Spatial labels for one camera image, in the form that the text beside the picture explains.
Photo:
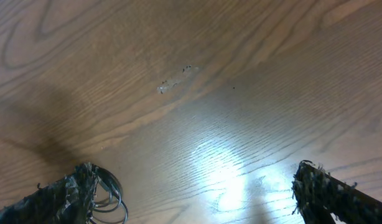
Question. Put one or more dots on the tape residue on table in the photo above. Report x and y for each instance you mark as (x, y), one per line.
(177, 77)

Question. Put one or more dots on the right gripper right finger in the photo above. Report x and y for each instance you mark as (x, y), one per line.
(321, 198)

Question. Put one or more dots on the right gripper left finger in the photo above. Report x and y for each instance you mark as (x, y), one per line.
(68, 200)

